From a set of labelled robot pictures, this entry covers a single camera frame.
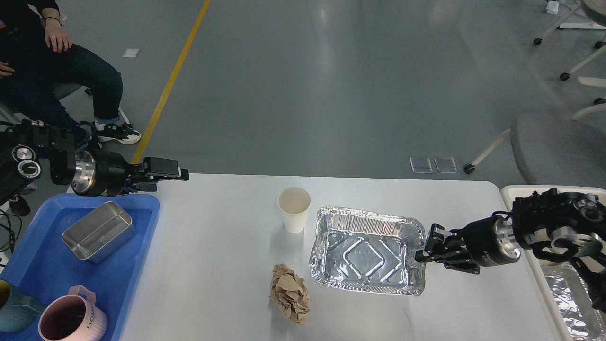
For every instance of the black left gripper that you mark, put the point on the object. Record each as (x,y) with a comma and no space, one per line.
(104,174)

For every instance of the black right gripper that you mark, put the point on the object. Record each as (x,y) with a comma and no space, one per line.
(486,242)

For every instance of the aluminium foil tray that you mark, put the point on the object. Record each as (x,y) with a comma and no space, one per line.
(368,252)

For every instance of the stainless steel square dish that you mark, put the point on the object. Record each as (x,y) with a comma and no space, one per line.
(99,233)

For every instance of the white paper cup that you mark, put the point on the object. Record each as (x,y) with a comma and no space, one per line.
(294,203)

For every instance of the pink ribbed mug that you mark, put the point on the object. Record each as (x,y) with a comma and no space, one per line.
(73,317)

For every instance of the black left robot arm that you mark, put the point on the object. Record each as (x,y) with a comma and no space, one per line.
(22,147)

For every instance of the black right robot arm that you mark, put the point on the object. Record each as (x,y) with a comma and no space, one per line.
(556,226)

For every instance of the left floor outlet plate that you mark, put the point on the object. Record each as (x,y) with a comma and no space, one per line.
(421,165)

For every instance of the floor outlet plate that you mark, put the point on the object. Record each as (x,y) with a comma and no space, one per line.
(445,164)
(421,165)

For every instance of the right floor outlet plate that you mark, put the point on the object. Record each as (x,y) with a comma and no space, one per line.
(445,164)

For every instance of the white plastic bin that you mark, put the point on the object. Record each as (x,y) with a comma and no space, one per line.
(509,193)

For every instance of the white paper on floor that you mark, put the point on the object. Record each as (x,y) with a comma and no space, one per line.
(131,52)

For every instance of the crumpled brown paper ball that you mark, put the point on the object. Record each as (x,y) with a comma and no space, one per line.
(290,293)

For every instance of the blue plastic tray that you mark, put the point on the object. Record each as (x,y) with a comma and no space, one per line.
(44,267)

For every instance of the grey office chair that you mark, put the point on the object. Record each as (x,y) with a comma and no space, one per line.
(554,151)

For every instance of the seated person in black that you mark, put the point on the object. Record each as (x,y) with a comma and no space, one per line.
(36,53)

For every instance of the teal mug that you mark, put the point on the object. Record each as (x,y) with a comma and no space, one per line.
(18,309)

